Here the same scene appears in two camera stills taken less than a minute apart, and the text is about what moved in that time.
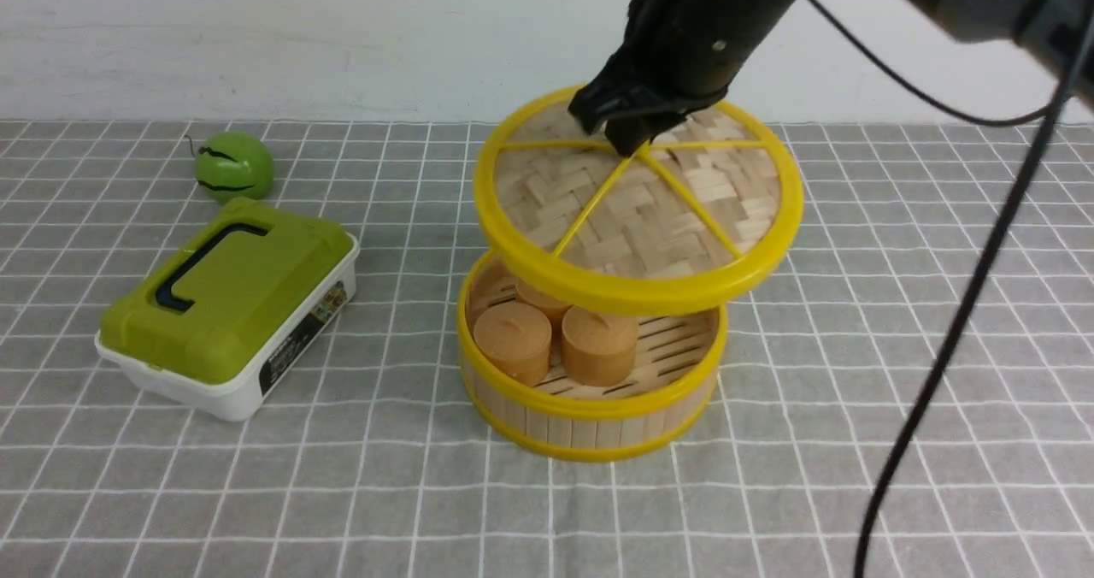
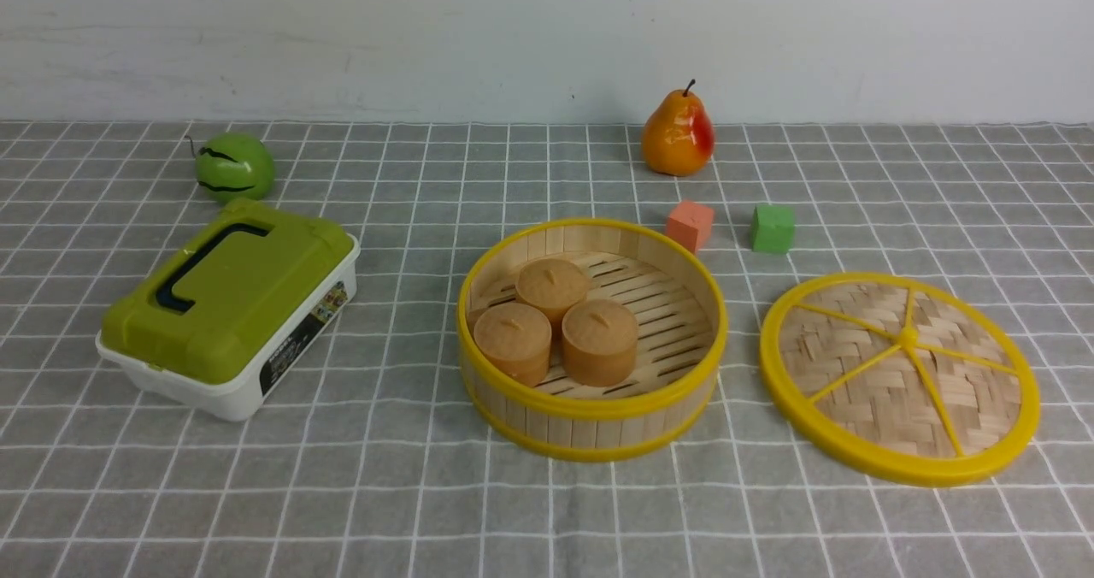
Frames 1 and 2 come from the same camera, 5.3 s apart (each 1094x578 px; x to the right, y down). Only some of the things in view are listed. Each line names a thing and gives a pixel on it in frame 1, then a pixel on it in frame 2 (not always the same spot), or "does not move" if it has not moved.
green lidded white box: x=238 y=313 does not move
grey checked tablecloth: x=369 y=462 does not move
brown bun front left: x=514 y=343 does not move
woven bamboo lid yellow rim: x=712 y=204 to x=895 y=380
